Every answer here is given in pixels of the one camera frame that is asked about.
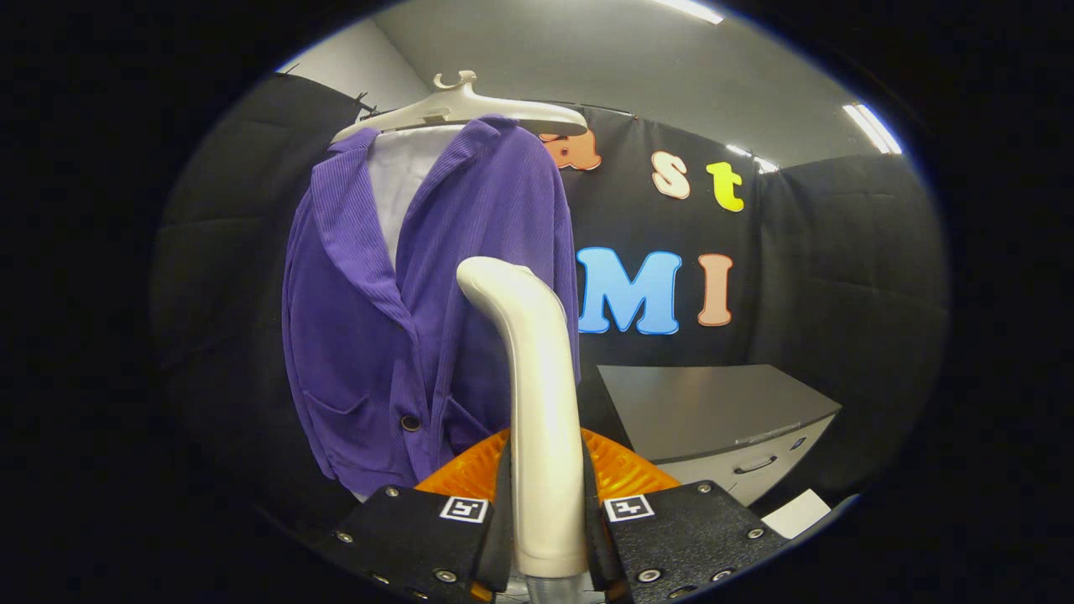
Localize white paper sheet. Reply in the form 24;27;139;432
761;488;832;540

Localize grey drawer cabinet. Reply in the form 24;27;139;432
597;363;842;508

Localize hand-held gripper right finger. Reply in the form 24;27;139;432
580;428;790;604

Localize white steamer hose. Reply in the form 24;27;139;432
524;574;589;604

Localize white plastic clothes hanger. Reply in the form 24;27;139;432
331;70;589;146

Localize purple corduroy jacket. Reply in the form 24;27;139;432
281;114;582;498

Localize large ceiling light panel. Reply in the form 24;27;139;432
654;0;725;25

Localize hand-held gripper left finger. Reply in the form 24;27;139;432
312;429;514;604

